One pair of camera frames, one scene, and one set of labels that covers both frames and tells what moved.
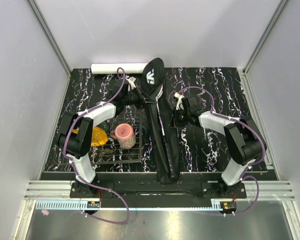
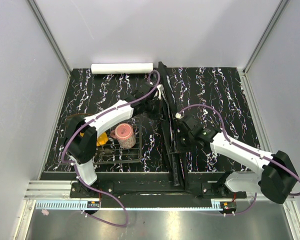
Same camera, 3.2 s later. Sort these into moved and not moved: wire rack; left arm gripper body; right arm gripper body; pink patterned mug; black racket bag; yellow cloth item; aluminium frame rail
Moved: black racket bag; right arm gripper body; left arm gripper body
Not moved: yellow cloth item; wire rack; aluminium frame rail; pink patterned mug
